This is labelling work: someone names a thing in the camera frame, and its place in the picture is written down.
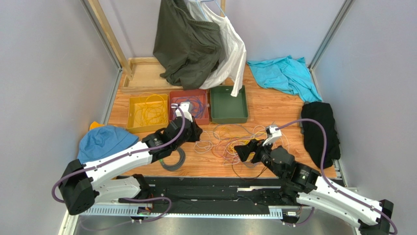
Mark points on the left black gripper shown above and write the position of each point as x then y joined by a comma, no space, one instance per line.
198,130

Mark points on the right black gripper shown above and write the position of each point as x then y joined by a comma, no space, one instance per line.
254,151

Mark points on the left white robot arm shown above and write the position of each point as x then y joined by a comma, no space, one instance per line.
84,185

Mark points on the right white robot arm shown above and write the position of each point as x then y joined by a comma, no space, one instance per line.
303,185

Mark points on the red plastic bin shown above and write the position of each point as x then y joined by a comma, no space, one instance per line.
198,98

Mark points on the green plastic bin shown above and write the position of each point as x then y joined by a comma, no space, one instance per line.
227,109

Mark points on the yellow plastic bin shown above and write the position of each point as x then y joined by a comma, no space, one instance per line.
147,113

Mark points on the white hanging shirt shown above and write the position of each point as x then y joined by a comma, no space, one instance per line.
233,61

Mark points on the black cloth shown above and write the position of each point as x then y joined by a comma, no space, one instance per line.
313,138

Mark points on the dark green hanging garment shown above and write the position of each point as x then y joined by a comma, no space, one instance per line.
189,49

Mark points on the turquoise cloth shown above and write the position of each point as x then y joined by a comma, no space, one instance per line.
286,74

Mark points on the blue bucket hat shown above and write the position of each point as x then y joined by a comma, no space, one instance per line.
104,141

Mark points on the yellow cloth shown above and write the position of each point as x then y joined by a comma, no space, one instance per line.
94,125

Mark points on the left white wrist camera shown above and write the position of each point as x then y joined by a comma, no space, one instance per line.
182,110

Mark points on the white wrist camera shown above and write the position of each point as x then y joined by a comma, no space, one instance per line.
273,133
182,110

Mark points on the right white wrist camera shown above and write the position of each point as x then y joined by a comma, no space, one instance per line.
273,133

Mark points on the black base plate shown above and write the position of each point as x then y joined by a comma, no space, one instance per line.
216,195

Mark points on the wooden tray frame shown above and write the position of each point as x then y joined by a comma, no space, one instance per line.
146,77

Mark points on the slotted metal rail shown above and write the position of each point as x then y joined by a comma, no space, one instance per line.
138,210

